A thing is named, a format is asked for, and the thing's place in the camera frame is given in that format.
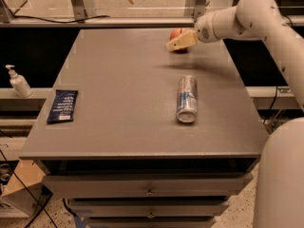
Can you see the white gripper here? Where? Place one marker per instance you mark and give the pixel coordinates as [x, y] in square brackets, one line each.
[203, 31]

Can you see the red apple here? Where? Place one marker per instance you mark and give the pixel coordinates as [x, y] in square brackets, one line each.
[175, 33]

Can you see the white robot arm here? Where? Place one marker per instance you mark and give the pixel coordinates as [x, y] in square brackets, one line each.
[280, 178]

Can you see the silver energy drink can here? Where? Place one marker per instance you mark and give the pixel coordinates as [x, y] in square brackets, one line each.
[187, 102]

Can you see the blue snack packet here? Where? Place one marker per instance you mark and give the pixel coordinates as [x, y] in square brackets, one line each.
[62, 109]

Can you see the top drawer knob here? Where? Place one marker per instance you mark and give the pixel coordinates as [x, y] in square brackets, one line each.
[149, 192]

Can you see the drawer knob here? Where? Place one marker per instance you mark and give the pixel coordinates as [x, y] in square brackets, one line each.
[149, 192]
[151, 215]

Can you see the white pump dispenser bottle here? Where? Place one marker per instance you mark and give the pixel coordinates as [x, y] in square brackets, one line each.
[19, 83]

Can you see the cardboard box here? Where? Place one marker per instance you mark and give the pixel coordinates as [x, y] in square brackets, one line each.
[20, 195]

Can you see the grey metal shelf rail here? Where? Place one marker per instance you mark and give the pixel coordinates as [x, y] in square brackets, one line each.
[100, 22]

